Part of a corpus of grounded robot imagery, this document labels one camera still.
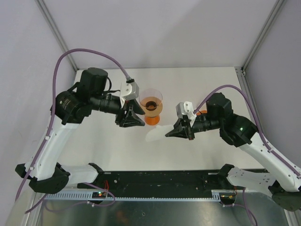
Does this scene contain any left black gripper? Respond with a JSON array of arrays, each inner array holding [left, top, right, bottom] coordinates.
[[91, 93, 145, 128]]

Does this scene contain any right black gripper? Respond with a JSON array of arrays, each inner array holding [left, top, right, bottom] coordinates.
[[166, 113, 222, 140]]

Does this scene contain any orange glass carafe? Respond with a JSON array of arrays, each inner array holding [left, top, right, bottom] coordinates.
[[144, 111, 160, 126]]

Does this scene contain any white paper coffee filter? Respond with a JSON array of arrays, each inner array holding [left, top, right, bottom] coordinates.
[[145, 125, 174, 142]]

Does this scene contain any clear glass dripper cone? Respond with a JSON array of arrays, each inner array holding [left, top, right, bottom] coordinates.
[[139, 89, 163, 111]]

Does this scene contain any orange coffee filter packet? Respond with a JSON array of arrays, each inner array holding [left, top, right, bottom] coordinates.
[[195, 110, 207, 116]]

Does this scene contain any wooden dripper collar ring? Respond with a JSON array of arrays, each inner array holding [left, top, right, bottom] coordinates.
[[141, 102, 164, 118]]

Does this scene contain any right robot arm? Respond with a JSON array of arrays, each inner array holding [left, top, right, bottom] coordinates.
[[165, 93, 301, 211]]

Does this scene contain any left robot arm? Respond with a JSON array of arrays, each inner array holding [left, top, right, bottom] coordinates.
[[15, 68, 145, 194]]

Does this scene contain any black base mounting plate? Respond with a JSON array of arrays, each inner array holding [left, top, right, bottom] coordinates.
[[92, 170, 237, 197]]

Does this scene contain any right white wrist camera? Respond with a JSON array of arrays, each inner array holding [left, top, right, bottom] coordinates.
[[176, 101, 197, 121]]

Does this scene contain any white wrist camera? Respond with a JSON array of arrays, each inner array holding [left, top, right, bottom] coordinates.
[[119, 79, 139, 106], [176, 101, 197, 121]]

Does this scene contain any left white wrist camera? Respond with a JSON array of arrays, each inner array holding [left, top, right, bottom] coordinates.
[[119, 79, 139, 106]]

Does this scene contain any grey slotted cable duct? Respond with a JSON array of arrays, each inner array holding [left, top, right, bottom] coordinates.
[[45, 190, 221, 202]]

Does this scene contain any right aluminium table rail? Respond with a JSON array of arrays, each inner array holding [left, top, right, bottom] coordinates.
[[234, 66, 264, 132]]

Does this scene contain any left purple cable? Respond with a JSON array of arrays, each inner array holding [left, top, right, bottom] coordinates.
[[14, 48, 135, 215]]

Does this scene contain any left aluminium frame post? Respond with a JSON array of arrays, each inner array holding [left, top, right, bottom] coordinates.
[[34, 0, 78, 71]]

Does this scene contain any aluminium frame post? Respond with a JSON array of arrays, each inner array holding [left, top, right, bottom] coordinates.
[[241, 0, 287, 72], [34, 0, 78, 71]]

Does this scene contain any right aluminium frame post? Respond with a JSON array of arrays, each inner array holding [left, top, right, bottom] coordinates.
[[241, 0, 287, 72]]

